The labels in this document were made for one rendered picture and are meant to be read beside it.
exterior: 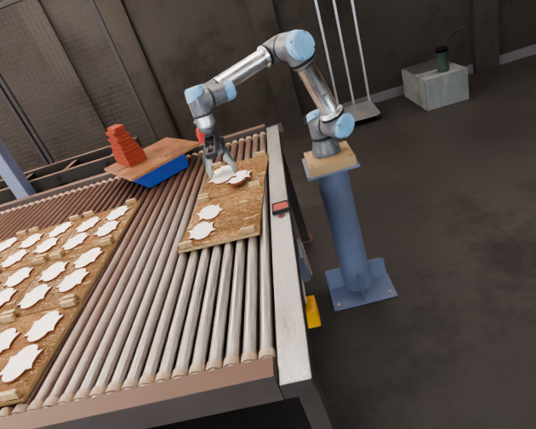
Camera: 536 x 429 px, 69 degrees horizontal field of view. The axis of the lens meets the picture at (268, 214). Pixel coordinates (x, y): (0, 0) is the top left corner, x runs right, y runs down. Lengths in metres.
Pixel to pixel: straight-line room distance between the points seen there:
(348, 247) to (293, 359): 1.33
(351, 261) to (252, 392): 1.45
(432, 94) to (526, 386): 3.60
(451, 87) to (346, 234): 3.18
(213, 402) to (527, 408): 1.37
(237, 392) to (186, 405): 0.14
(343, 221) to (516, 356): 1.01
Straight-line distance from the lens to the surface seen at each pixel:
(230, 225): 1.66
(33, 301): 1.88
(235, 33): 5.46
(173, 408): 1.12
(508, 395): 2.08
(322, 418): 1.30
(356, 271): 2.42
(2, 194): 3.72
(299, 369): 1.04
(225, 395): 1.06
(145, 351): 1.31
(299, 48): 1.71
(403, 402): 2.04
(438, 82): 5.04
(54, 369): 1.48
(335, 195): 2.12
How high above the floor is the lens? 1.71
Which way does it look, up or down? 28 degrees down
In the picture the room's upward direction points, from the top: 19 degrees counter-clockwise
